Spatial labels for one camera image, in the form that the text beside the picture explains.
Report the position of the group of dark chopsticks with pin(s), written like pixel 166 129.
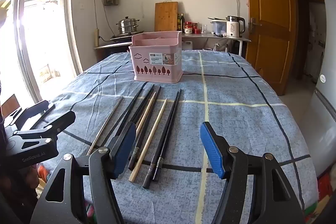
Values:
pixel 147 182

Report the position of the yellow oil bottle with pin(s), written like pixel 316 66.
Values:
pixel 178 24

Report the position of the blue plaid cloth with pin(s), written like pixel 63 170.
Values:
pixel 236 121

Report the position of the wooden door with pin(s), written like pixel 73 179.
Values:
pixel 267 16

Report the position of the pink plastic utensil basket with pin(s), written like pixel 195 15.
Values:
pixel 157 69

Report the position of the dark glass oil bottle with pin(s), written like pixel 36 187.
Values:
pixel 182 23

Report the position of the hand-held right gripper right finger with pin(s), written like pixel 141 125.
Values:
pixel 212 148

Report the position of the grey refrigerator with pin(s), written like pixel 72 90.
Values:
pixel 325 82

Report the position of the white frame window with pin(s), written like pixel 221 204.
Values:
pixel 42 29

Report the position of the black chopstick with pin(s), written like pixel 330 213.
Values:
pixel 158 171
pixel 147 121
pixel 141 102
pixel 131 103

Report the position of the water filter pitcher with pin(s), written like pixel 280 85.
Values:
pixel 218 27

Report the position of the light wooden chopstick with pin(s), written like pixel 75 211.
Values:
pixel 148 106
pixel 148 140

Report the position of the steel steamer pot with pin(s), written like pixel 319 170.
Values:
pixel 127 26

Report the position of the brown chopstick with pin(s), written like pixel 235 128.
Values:
pixel 107 123

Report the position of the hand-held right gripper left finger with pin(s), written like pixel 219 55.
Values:
pixel 126 145

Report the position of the beige power strip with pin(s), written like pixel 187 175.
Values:
pixel 96 37

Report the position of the steel kitchen table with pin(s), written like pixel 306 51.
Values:
pixel 210 36

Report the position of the white plastic jug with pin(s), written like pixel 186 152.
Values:
pixel 188 45

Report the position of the clear drinking glass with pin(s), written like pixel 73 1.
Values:
pixel 204 29

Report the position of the white low side table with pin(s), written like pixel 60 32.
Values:
pixel 113 45

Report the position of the bamboo cutting board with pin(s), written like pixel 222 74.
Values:
pixel 165 16

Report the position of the small red lid jar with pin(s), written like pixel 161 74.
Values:
pixel 195 27

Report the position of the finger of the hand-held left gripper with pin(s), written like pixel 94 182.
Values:
pixel 42 109
pixel 63 120

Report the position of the black induction cooker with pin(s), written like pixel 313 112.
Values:
pixel 126 37

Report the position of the white electric kettle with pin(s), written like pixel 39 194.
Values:
pixel 234 28

